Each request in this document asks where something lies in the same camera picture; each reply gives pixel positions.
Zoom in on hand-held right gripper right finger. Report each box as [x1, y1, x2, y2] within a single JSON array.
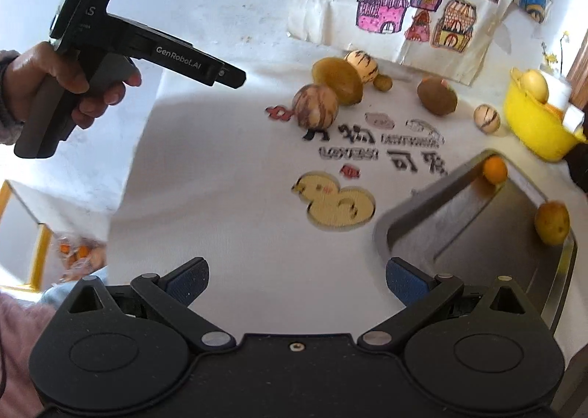
[[357, 257, 529, 352]]

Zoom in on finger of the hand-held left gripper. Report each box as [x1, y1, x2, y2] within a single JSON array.
[[210, 60, 247, 90]]

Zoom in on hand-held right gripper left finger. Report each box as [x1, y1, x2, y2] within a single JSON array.
[[69, 257, 236, 352]]

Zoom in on metal tray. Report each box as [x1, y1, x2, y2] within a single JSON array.
[[373, 149, 578, 336]]

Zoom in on brown striped pepino melon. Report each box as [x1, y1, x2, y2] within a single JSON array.
[[292, 84, 341, 129]]

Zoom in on large yellow green fruit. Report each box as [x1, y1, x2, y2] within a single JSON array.
[[311, 57, 365, 106]]

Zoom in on pale purple striped pepino melon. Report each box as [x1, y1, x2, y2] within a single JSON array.
[[344, 50, 380, 84]]

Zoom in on brown kiwi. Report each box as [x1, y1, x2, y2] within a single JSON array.
[[416, 77, 459, 116]]

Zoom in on person's left forearm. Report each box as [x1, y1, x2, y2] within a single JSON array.
[[0, 49, 25, 145]]

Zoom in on person's left hand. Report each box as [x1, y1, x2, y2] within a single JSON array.
[[0, 41, 142, 134]]

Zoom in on white printed tablecloth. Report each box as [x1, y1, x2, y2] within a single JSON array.
[[0, 0, 588, 354]]

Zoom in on house printed cloth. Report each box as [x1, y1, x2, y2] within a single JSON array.
[[287, 0, 570, 85]]

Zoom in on clear bag of oranges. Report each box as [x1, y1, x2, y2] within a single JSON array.
[[53, 232, 108, 283]]

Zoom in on orange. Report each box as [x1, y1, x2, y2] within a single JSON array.
[[482, 156, 508, 184]]

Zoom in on yellow brown speckled fruit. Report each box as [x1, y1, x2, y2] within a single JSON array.
[[534, 200, 571, 246]]

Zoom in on small striped pepino melon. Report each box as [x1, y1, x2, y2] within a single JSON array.
[[473, 104, 501, 136]]

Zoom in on person's pink sweater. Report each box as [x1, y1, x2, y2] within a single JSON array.
[[0, 292, 56, 418]]

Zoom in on yellow plastic bowl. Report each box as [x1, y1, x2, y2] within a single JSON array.
[[503, 69, 588, 162]]

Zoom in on small white box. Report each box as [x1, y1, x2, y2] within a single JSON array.
[[564, 103, 586, 134]]

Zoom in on pale yellow fruit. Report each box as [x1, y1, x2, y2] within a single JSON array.
[[519, 69, 550, 101]]

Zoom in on white cup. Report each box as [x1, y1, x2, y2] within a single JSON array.
[[546, 75, 573, 106]]

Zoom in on yellow flowers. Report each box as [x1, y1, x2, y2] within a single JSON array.
[[542, 31, 570, 74]]

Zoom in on yellow frame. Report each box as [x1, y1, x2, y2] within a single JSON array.
[[0, 179, 51, 292]]

